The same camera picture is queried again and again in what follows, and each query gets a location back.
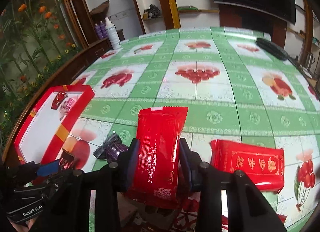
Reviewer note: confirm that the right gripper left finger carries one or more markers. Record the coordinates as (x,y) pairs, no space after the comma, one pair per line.
(113,178)

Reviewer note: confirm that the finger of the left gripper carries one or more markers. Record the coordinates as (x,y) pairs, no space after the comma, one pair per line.
(48,169)

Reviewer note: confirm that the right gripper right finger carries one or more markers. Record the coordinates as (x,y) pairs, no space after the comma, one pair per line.
(248,209)

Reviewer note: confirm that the dark chocolate snack packet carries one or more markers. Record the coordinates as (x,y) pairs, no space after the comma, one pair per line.
(66,161)

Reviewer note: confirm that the dark purple snack packet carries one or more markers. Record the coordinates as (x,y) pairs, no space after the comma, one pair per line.
(111,148)

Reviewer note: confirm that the long red snack pack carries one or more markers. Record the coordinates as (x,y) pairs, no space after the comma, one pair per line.
(155,179)

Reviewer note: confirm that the red tissue pack gold text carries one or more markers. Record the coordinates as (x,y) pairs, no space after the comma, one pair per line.
(264,166)

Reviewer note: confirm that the small red candy packet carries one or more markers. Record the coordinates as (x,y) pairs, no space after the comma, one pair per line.
(59,98)

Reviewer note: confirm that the pink candy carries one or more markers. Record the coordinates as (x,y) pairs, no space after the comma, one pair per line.
(66,107)

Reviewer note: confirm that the left hand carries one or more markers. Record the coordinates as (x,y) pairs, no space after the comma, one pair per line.
(25,226)

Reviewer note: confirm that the red tray box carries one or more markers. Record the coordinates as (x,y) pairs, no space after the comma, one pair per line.
(43,134)

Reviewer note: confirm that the wooden cabinet ledge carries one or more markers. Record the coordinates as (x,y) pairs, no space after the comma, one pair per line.
(16,108)

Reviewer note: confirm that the green fruit tablecloth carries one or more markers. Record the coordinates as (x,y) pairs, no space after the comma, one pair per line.
(233,90)

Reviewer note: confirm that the white spray bottle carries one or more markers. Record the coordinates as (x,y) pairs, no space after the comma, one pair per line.
(112,34)

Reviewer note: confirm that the black remote control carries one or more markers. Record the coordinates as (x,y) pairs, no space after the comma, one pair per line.
(272,48)

